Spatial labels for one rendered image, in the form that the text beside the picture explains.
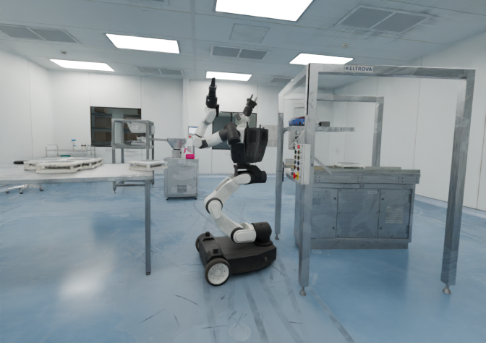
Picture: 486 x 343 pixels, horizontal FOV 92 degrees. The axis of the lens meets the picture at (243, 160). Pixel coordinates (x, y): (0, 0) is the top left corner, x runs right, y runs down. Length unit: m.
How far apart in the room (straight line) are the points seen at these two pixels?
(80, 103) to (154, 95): 1.93
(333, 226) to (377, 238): 0.50
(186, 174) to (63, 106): 4.63
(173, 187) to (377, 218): 3.25
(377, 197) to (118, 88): 6.80
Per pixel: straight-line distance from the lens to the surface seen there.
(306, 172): 1.55
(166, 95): 7.40
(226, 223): 2.08
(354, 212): 2.74
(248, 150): 1.93
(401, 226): 3.04
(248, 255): 2.07
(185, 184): 4.48
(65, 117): 8.06
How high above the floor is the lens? 1.09
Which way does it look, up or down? 4 degrees down
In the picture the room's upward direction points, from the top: 1 degrees clockwise
